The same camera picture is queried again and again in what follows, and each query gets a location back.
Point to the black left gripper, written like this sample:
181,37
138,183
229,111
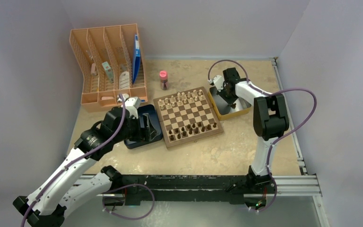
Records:
146,132

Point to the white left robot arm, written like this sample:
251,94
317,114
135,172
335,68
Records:
56,199

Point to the row of white chess pieces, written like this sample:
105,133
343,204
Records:
193,98

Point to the white striped card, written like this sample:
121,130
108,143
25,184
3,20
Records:
124,80

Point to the orange plastic file organizer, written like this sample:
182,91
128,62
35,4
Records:
112,63

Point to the pink small item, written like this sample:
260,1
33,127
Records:
93,70

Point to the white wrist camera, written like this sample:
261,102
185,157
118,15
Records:
131,105
217,82

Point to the dark blue tin lid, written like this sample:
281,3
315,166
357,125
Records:
150,110

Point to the silver metal tin tray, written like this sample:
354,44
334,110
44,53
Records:
223,110

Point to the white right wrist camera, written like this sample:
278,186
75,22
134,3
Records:
217,82

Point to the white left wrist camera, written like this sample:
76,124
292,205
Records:
131,105

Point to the pink capped small bottle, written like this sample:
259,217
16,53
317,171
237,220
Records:
163,75

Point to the teal white small box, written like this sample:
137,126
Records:
108,71

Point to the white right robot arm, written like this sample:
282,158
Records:
270,120

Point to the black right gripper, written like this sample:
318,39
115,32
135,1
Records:
221,93

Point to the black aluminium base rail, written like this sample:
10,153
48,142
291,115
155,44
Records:
233,189

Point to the blue folder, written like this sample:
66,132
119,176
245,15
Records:
136,59

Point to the wooden chess board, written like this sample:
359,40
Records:
171,119

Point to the white clip in organizer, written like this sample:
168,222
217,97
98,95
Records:
122,97

